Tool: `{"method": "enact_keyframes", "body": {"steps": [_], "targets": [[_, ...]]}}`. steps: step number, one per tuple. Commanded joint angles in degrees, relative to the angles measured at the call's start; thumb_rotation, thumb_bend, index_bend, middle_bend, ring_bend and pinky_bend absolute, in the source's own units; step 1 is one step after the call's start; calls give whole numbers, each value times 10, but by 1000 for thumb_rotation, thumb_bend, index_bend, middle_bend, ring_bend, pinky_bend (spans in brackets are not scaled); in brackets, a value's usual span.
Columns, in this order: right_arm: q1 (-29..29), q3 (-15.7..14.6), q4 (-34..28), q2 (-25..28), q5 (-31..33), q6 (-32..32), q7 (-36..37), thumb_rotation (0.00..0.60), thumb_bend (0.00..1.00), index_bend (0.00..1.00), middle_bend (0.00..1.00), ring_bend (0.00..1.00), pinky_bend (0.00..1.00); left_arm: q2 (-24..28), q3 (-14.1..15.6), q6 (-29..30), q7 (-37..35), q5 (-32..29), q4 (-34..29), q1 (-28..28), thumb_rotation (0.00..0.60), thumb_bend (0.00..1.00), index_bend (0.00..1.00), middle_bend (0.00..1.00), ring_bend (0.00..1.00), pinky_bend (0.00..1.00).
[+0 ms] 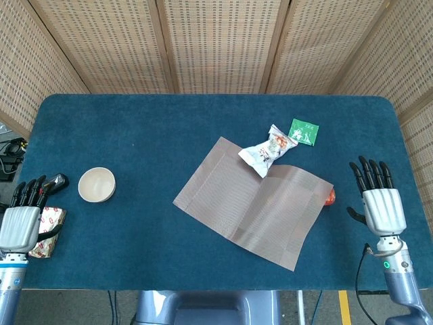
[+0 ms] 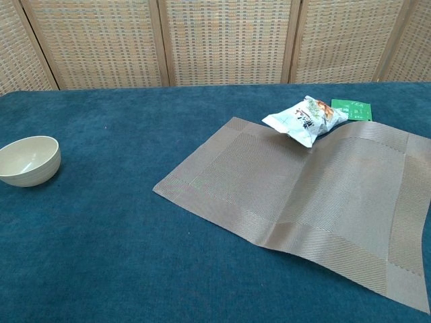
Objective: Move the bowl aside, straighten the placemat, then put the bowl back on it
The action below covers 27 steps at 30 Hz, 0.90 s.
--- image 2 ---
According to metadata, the white snack bag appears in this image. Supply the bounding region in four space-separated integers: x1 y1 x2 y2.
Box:
261 95 350 148

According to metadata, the brown woven placemat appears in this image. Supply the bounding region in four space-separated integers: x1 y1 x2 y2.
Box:
152 116 431 316

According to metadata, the white ceramic bowl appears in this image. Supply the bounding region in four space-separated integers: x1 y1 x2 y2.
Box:
0 135 62 188

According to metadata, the woven bamboo screen panel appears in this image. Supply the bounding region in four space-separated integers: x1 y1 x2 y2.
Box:
157 0 301 87
20 0 171 91
380 0 431 83
289 0 412 85
0 0 60 97

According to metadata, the blue velvet table cover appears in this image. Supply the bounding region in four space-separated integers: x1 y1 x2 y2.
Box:
0 81 431 323

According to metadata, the green tea sachet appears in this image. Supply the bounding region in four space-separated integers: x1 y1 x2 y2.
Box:
331 98 374 121

